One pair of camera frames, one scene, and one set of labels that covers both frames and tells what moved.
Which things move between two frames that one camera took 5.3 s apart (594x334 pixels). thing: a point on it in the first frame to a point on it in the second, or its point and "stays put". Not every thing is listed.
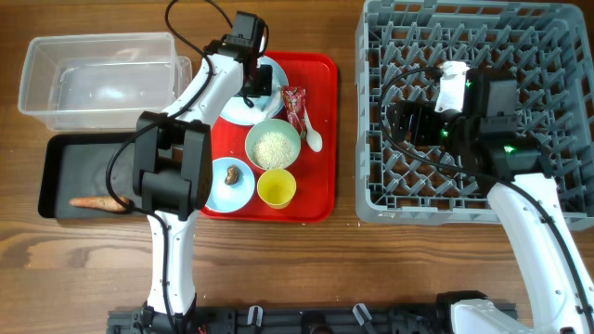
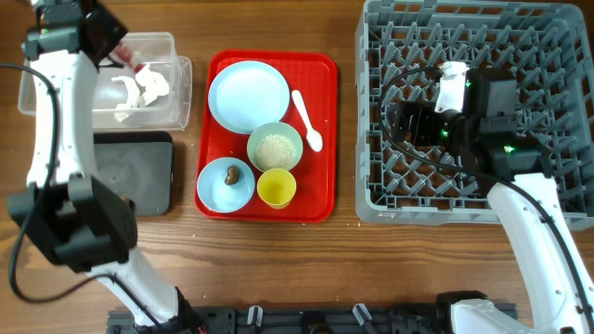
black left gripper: [264, 77] to [107, 11]
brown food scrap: [232, 175] stays put
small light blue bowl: [229, 199] stays put
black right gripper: [422, 113] stays put
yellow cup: [277, 187] stays put
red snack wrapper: [295, 97] to [125, 55]
